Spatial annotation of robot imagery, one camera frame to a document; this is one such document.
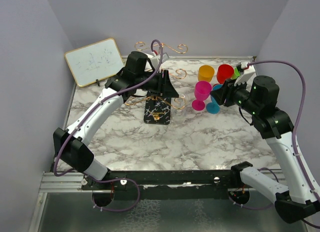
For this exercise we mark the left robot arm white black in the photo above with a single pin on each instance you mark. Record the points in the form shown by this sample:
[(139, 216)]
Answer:
[(139, 73)]

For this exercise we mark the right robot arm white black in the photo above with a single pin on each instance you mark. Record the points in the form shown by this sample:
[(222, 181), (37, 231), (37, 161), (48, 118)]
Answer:
[(296, 200)]

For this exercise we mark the blue wine glass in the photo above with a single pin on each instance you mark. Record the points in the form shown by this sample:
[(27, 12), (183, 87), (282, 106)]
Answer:
[(213, 107)]

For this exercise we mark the gold framed whiteboard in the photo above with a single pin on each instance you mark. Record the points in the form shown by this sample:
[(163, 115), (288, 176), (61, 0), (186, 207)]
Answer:
[(94, 62)]

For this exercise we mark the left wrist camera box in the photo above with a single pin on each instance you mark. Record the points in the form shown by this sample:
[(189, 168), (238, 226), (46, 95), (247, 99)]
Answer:
[(155, 59)]

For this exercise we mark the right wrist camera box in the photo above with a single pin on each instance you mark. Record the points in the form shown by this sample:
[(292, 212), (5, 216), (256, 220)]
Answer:
[(246, 71)]

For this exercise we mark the magenta wine glass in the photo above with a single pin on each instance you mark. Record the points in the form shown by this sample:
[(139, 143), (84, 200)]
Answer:
[(201, 92)]

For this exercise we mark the gold wire glass rack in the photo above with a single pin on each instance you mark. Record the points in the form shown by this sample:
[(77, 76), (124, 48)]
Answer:
[(157, 110)]

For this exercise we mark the orange wine glass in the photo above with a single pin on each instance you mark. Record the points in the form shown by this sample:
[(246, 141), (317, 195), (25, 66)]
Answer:
[(206, 73)]

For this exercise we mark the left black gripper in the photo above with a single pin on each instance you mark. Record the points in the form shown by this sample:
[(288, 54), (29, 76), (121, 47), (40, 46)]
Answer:
[(165, 88)]

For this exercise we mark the clear wine glass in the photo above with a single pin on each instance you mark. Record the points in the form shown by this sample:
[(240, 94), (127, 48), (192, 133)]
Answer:
[(181, 112)]

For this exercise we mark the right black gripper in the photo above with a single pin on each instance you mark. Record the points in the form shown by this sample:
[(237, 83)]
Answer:
[(223, 96)]

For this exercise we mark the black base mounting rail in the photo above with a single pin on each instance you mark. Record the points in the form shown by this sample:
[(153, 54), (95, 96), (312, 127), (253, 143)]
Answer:
[(129, 185)]

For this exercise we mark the green wine glass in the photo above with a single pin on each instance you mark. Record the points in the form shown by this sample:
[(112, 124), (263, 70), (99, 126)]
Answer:
[(236, 74)]

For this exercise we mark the red wine glass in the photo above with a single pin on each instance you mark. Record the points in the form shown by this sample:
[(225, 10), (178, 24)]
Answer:
[(224, 72)]

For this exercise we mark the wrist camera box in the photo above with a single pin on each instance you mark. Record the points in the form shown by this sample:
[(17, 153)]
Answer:
[(155, 59), (246, 71)]

